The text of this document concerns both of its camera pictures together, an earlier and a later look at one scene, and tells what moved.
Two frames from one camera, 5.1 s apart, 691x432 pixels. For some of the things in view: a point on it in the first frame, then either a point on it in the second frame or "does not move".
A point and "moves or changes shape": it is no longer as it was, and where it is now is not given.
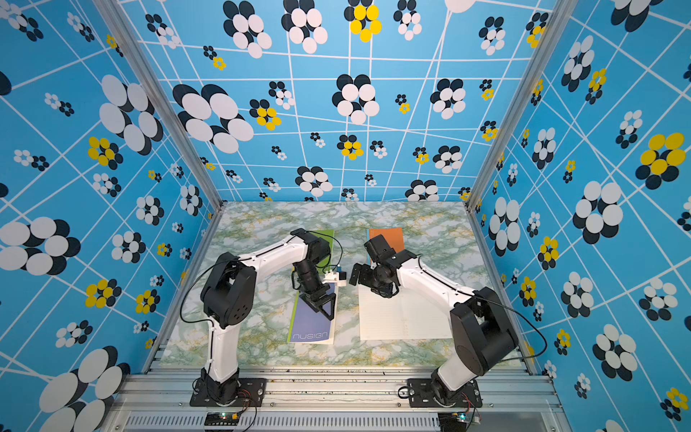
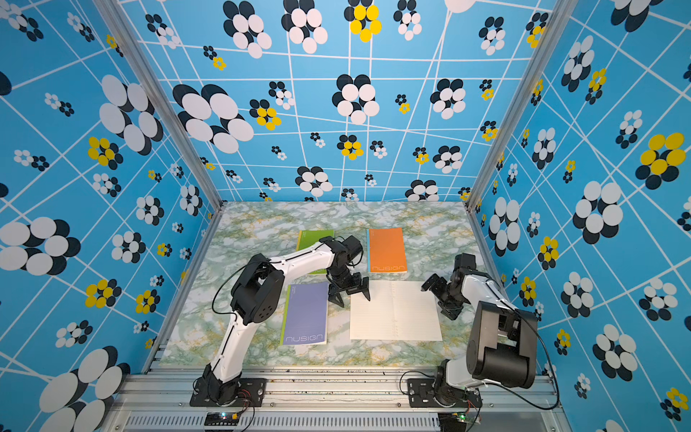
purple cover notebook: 309,327 moves or changes shape
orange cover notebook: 394,238 does not move
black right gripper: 356,267 → 452,309
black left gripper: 318,300 → 364,287
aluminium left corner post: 120,22 does not move
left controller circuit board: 221,418 does not move
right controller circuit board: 453,421 does not move
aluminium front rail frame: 341,401 does not move
